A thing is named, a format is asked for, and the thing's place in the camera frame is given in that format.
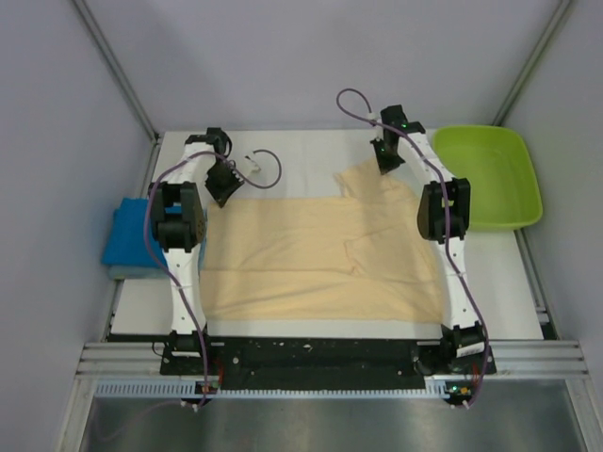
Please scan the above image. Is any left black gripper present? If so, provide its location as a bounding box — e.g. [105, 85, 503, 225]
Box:
[204, 161, 243, 207]

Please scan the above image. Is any beige t shirt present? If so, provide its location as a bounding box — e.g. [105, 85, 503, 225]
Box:
[200, 161, 445, 323]

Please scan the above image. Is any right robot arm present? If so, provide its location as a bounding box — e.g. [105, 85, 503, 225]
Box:
[367, 105, 487, 373]

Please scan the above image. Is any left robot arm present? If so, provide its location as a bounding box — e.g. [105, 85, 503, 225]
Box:
[146, 127, 243, 374]

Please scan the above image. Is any folded blue t shirt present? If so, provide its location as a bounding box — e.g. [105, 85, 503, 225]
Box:
[101, 198, 159, 269]

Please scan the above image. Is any green plastic bin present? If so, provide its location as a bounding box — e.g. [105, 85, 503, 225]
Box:
[432, 125, 543, 232]

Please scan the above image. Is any folded light blue striped shirt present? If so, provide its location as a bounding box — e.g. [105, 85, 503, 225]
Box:
[106, 266, 169, 281]

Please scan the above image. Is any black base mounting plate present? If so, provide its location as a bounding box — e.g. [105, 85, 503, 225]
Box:
[160, 336, 496, 391]

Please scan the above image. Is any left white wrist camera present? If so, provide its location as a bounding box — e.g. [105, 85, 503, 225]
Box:
[239, 150, 261, 177]

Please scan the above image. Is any grey slotted cable duct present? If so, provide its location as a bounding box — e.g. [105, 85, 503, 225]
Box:
[95, 379, 469, 400]

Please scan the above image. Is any aluminium frame rail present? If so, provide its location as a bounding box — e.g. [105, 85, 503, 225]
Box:
[75, 340, 589, 379]

